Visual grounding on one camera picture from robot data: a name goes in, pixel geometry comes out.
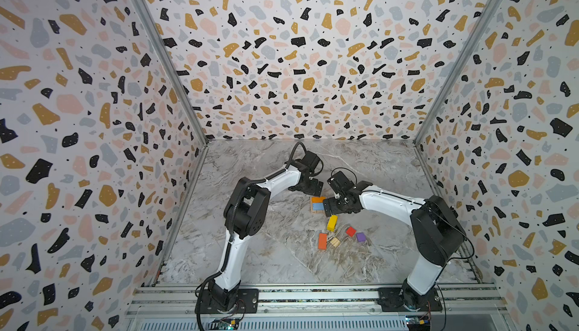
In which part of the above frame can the yellow wood block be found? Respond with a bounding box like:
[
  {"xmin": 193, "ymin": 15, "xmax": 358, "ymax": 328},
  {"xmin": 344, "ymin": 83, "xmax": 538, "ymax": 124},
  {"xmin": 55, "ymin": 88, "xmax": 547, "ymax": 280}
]
[{"xmin": 327, "ymin": 215, "xmax": 338, "ymax": 232}]

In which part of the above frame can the red-orange wood block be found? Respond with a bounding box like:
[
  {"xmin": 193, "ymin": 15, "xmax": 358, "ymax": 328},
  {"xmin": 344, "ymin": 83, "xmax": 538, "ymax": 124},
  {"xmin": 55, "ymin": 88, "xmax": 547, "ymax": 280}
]
[{"xmin": 318, "ymin": 232, "xmax": 328, "ymax": 251}]

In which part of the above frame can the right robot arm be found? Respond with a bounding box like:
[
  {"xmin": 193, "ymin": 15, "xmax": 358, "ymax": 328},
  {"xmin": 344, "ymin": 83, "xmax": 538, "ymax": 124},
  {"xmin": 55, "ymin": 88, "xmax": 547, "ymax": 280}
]
[{"xmin": 323, "ymin": 171, "xmax": 467, "ymax": 311}]

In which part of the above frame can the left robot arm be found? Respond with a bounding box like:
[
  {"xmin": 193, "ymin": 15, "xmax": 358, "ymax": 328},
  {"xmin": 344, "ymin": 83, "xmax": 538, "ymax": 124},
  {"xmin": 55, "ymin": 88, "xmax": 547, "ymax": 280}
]
[{"xmin": 195, "ymin": 150, "xmax": 324, "ymax": 313}]

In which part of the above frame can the red wood cube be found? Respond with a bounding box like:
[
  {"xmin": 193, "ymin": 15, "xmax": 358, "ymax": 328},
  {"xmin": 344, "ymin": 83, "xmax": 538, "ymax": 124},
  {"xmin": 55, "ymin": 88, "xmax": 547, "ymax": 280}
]
[{"xmin": 346, "ymin": 227, "xmax": 356, "ymax": 237}]

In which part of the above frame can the small natural wood cube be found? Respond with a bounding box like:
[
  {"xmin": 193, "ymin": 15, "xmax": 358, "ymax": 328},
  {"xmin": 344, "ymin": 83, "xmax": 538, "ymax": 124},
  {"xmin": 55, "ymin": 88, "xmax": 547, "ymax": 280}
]
[{"xmin": 330, "ymin": 238, "xmax": 341, "ymax": 247}]

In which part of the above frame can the purple wood cube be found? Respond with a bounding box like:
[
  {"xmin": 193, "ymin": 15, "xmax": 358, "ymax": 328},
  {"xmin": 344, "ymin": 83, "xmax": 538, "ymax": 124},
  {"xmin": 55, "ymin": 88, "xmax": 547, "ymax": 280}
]
[{"xmin": 356, "ymin": 232, "xmax": 366, "ymax": 243}]

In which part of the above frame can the right electronics board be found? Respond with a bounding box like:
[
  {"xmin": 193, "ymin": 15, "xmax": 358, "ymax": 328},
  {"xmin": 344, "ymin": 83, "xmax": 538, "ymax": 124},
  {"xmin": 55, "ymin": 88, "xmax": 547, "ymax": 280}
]
[{"xmin": 405, "ymin": 316, "xmax": 431, "ymax": 331}]

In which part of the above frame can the electronics board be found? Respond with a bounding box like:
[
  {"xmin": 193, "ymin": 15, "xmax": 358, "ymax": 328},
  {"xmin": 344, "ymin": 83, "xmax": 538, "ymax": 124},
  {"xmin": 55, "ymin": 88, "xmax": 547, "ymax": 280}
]
[
  {"xmin": 405, "ymin": 316, "xmax": 431, "ymax": 331},
  {"xmin": 208, "ymin": 317, "xmax": 240, "ymax": 330}
]

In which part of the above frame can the left electronics board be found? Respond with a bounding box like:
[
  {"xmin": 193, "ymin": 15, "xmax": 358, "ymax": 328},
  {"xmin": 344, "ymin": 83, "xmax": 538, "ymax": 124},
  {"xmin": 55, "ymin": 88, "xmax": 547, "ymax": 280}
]
[{"xmin": 208, "ymin": 317, "xmax": 240, "ymax": 330}]

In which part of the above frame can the left corner aluminium profile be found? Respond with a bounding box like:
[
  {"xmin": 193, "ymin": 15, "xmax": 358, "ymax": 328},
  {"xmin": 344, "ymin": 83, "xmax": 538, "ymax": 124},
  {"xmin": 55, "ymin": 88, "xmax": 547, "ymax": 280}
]
[{"xmin": 131, "ymin": 0, "xmax": 208, "ymax": 148}]

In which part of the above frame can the corner aluminium profile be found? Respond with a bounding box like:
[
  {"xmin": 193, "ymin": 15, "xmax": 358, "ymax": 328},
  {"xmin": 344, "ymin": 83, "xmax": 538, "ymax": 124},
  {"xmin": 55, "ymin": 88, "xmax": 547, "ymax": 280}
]
[
  {"xmin": 131, "ymin": 0, "xmax": 208, "ymax": 148},
  {"xmin": 413, "ymin": 0, "xmax": 502, "ymax": 149}
]

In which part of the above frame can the right corner aluminium profile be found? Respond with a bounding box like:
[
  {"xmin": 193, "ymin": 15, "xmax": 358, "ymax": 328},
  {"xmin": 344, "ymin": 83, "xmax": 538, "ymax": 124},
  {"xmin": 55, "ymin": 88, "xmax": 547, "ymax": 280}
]
[{"xmin": 413, "ymin": 0, "xmax": 502, "ymax": 149}]

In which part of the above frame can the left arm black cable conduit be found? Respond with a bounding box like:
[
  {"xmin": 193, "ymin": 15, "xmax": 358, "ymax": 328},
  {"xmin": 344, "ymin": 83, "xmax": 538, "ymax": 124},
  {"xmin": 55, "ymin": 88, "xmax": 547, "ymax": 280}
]
[{"xmin": 194, "ymin": 140, "xmax": 308, "ymax": 331}]

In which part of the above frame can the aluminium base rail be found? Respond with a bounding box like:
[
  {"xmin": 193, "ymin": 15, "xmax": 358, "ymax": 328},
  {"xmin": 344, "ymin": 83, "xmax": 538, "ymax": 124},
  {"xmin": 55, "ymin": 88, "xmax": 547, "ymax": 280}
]
[{"xmin": 124, "ymin": 284, "xmax": 516, "ymax": 330}]

